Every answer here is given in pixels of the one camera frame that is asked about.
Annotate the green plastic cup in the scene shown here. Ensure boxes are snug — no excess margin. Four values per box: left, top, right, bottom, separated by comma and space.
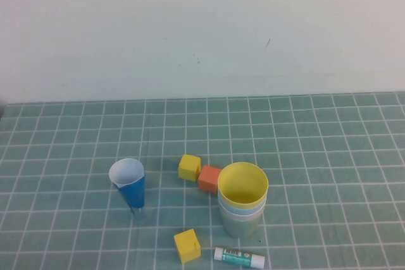
220, 209, 263, 238

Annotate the yellow cube with notch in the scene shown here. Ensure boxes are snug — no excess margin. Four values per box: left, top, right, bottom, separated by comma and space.
173, 228, 202, 264

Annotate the pink plastic cup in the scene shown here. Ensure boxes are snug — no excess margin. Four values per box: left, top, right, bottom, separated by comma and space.
218, 203, 265, 221

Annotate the orange cube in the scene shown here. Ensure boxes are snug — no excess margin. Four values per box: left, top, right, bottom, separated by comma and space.
197, 164, 222, 193

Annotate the plain yellow cube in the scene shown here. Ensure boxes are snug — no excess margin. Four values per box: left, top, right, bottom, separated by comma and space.
177, 154, 202, 183

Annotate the yellow plastic cup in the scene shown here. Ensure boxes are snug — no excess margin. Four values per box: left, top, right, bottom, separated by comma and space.
216, 162, 270, 209

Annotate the blue paper cone cup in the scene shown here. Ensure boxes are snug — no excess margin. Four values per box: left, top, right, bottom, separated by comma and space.
108, 157, 146, 216

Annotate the light blue plastic cup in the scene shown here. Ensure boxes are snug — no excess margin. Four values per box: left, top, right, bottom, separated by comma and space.
218, 195, 266, 216

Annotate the green grid table mat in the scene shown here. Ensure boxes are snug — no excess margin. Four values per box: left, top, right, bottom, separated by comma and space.
0, 92, 405, 270

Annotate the white green glue stick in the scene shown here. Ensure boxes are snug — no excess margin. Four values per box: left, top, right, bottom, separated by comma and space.
213, 245, 265, 268

